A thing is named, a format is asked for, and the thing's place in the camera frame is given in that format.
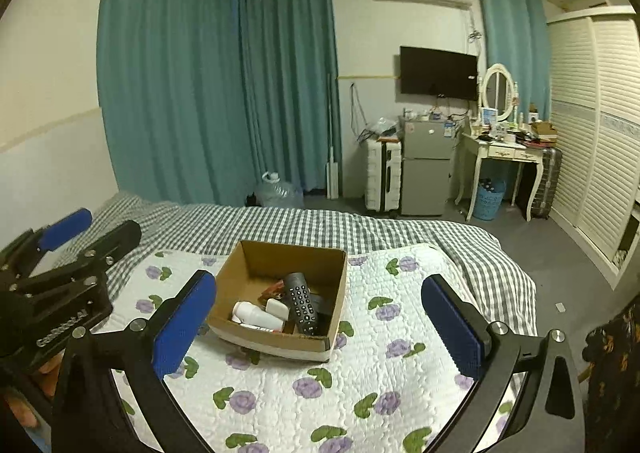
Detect small black device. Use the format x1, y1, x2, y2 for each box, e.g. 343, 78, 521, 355
307, 295, 335, 319

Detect white dressing table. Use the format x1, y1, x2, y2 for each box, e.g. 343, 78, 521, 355
454, 125, 556, 222

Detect white hair dryer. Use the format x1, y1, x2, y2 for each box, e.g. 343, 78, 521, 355
231, 301, 285, 331

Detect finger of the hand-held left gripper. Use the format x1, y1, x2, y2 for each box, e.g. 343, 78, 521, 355
14, 219, 143, 295
0, 208, 94, 280

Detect white pole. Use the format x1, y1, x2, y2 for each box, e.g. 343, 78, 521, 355
326, 73, 341, 200

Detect white louvred wardrobe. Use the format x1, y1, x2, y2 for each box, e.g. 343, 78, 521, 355
545, 5, 640, 284

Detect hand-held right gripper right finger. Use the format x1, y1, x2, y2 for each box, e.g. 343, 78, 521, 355
421, 274, 586, 453

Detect cardboard box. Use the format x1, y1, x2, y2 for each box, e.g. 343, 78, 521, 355
206, 239, 349, 364

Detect grey mini fridge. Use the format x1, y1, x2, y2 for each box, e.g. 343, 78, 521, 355
398, 115, 453, 218

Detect narrow teal curtain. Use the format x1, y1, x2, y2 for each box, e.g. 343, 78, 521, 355
475, 0, 551, 84

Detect black wall television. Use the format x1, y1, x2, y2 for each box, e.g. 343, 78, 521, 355
399, 46, 479, 102

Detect black remote control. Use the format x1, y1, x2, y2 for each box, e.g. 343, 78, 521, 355
284, 272, 321, 336

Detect person's left hand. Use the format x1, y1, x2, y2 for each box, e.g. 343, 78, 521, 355
0, 353, 66, 431

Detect wide teal curtain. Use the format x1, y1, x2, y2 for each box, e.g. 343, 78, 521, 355
96, 0, 251, 206

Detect white oval mirror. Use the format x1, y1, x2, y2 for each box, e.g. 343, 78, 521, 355
477, 63, 521, 122

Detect person's dark floral clothing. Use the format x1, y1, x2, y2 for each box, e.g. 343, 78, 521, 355
582, 295, 640, 453

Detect white power bank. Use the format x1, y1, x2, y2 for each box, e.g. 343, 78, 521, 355
265, 298, 292, 321

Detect white suitcase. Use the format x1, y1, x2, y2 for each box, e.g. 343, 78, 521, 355
364, 137, 403, 212

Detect white floral quilt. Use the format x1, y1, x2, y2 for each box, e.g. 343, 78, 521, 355
95, 243, 538, 453

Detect hanging cables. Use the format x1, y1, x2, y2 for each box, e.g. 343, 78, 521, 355
350, 83, 369, 136

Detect clear water jug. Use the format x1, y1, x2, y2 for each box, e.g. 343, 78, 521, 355
257, 171, 305, 208

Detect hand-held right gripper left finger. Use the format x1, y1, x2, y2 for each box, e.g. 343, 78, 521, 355
50, 269, 218, 453

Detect blue plastic basket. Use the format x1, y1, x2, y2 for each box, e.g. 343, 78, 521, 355
472, 178, 507, 221

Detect clear plastic bag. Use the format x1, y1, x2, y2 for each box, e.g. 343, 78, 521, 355
367, 118, 398, 138

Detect dark grey suitcase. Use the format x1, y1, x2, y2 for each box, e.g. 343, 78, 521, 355
517, 148, 563, 221

